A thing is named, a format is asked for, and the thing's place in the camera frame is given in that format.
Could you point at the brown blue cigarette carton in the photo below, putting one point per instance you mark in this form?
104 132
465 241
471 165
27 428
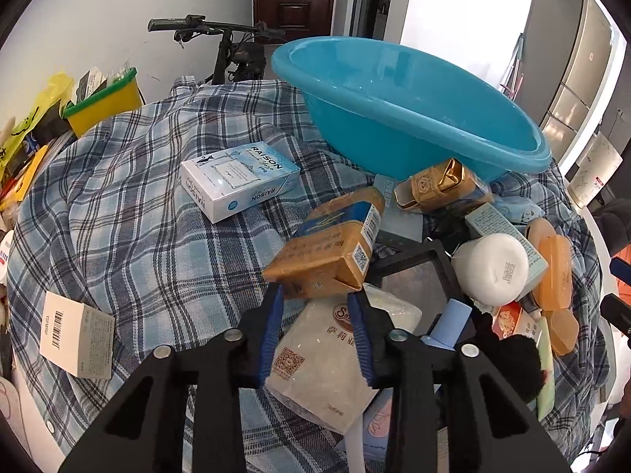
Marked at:
329 254

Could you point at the yellow green bin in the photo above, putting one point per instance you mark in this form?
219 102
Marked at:
121 96

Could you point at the black bicycle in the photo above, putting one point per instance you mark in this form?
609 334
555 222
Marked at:
240 56

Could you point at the white marbled paper roll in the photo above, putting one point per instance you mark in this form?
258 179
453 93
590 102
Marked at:
598 164

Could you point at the gold cigarette pack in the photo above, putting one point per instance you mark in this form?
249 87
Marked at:
449 185

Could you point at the white barcode box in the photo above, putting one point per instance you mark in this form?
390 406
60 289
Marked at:
77 338

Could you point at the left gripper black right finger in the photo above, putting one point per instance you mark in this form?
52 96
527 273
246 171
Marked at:
489 428

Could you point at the clear bag white granules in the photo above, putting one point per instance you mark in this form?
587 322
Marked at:
316 372

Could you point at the silver refrigerator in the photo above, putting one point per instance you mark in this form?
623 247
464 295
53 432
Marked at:
567 45

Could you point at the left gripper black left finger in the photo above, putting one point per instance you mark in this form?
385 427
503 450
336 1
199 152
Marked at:
141 429

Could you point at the teal white long box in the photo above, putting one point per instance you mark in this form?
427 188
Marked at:
486 220

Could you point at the black framed mirror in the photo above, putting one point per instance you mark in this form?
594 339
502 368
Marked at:
423 276

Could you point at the white blue Raison box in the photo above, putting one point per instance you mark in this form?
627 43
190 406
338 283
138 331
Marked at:
230 181

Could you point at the blue plastic basin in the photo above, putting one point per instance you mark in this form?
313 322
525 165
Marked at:
394 110

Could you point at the orange translucent soap case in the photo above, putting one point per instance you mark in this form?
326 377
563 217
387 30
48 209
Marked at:
554 292

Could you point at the light blue tube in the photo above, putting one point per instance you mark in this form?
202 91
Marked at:
449 326

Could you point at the yellow plastic bag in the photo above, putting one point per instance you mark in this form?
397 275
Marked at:
51 101

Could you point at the white round jar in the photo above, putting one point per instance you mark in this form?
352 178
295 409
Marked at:
492 269

